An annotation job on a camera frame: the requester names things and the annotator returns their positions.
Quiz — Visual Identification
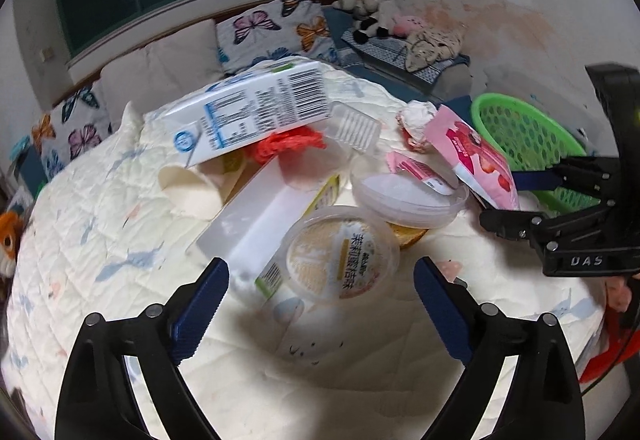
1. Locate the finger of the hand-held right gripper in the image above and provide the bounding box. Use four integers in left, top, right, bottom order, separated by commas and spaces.
479, 206, 557, 252
512, 154, 620, 208

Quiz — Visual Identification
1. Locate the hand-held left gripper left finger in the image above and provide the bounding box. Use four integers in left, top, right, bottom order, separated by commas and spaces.
56, 257, 231, 440

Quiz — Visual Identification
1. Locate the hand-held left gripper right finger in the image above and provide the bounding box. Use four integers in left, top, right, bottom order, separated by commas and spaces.
413, 256, 586, 440

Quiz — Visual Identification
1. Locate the green plastic basket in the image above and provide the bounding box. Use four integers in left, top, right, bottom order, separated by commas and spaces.
470, 93, 601, 216

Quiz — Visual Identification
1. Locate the pink strawberry packet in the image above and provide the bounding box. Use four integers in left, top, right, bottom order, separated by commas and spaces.
424, 104, 521, 210

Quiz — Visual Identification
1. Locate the long white box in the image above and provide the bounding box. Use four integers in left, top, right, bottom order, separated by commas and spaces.
195, 155, 346, 306

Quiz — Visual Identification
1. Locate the small pink wrapper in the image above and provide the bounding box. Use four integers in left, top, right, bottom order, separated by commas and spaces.
386, 151, 458, 195

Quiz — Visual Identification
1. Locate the clear round plastic lid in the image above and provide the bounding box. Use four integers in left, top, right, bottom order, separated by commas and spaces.
350, 165, 471, 228

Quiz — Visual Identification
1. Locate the clear round labelled tub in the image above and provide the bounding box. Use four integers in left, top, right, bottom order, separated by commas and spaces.
282, 206, 401, 303

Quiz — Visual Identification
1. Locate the blue mattress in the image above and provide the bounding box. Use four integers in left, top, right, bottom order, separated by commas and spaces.
320, 5, 473, 104

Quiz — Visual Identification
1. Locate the crumpled white tissue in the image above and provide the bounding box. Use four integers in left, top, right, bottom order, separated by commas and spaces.
396, 100, 441, 152

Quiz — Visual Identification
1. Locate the red cloth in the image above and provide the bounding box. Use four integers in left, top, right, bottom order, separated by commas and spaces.
580, 315, 626, 383

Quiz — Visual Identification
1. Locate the beige spotted cloth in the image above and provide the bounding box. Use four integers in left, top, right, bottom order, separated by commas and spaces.
404, 25, 466, 74

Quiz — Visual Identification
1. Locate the clear ribbed plastic container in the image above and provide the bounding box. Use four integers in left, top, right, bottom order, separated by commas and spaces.
325, 101, 382, 152

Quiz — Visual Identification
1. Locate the red mesh net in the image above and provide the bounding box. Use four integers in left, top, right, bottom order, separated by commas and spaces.
245, 125, 328, 166

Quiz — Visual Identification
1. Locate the pink plush toy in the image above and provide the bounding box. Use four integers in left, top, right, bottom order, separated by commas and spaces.
392, 13, 428, 38

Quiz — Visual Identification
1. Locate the blue patterned blanket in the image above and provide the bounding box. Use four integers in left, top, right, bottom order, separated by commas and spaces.
340, 28, 471, 84

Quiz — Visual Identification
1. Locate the orange plush toy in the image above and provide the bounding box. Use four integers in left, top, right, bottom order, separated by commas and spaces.
0, 213, 23, 276

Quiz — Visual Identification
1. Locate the white milk carton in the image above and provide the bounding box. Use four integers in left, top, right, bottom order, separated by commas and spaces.
145, 59, 333, 168

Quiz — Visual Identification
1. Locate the small butterfly pillow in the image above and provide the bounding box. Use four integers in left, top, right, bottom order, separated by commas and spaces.
31, 85, 113, 181

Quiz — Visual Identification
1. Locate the black and white plush toy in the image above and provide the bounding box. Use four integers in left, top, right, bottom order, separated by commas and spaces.
332, 0, 373, 16
352, 0, 397, 46

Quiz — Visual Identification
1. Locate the beige pillow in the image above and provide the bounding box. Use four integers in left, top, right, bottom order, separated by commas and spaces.
100, 63, 156, 133
144, 18, 223, 101

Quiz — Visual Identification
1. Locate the large butterfly pillow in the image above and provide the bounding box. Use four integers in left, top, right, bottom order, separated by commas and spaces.
216, 0, 341, 76

